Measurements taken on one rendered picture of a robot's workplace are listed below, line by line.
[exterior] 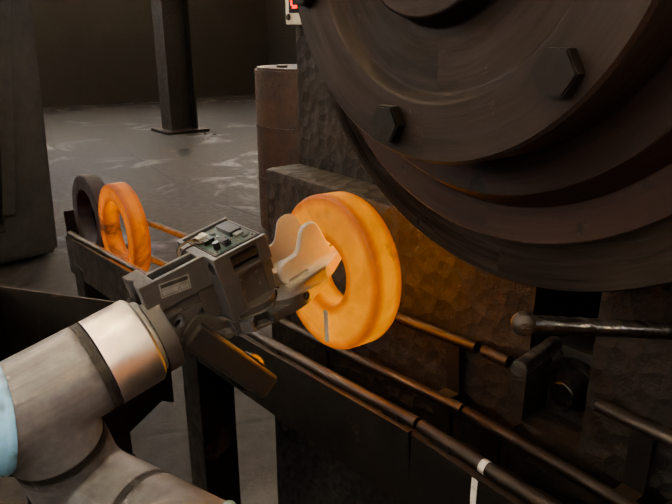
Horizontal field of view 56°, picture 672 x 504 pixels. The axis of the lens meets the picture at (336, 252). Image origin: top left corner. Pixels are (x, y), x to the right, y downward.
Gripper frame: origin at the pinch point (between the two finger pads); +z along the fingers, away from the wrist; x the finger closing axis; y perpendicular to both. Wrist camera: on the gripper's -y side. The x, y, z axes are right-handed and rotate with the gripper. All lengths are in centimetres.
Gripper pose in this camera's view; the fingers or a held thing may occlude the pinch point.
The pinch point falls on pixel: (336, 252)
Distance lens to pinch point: 63.2
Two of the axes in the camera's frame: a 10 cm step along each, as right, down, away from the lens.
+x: -6.1, -2.4, 7.5
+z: 7.6, -4.4, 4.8
